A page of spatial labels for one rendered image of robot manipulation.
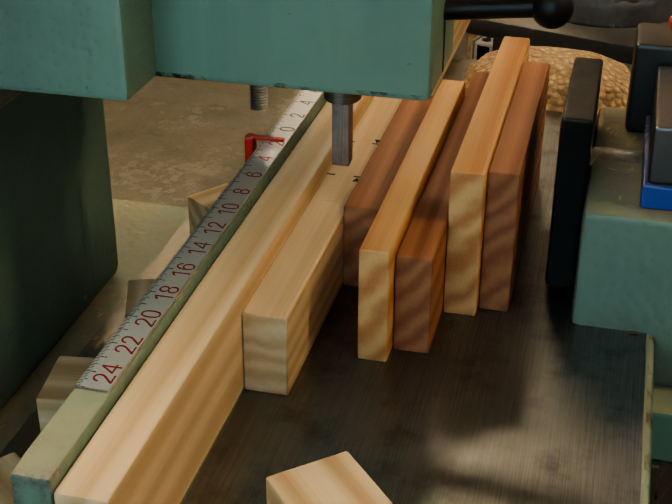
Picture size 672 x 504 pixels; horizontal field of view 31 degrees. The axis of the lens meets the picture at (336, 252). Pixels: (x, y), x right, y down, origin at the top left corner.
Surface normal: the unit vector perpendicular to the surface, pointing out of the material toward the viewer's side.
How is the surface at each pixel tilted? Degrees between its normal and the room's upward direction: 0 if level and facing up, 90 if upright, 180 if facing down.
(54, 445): 0
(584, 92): 0
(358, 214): 90
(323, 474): 0
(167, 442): 90
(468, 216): 90
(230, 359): 90
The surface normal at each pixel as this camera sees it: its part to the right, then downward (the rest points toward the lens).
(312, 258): 0.00, -0.88
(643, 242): -0.24, 0.46
